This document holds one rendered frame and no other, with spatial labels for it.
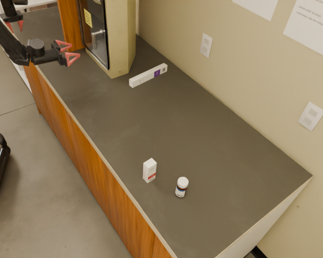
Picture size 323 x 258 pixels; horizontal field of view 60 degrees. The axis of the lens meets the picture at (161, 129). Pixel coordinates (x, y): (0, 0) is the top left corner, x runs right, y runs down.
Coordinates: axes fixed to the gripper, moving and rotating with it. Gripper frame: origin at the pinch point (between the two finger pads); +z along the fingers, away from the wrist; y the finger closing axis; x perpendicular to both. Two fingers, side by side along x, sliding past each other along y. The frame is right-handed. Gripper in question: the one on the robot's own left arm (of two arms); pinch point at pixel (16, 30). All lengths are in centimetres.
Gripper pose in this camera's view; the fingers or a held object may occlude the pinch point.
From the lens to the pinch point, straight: 182.2
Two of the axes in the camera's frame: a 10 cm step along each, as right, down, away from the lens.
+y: 8.0, -4.1, 4.4
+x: -6.0, -6.1, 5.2
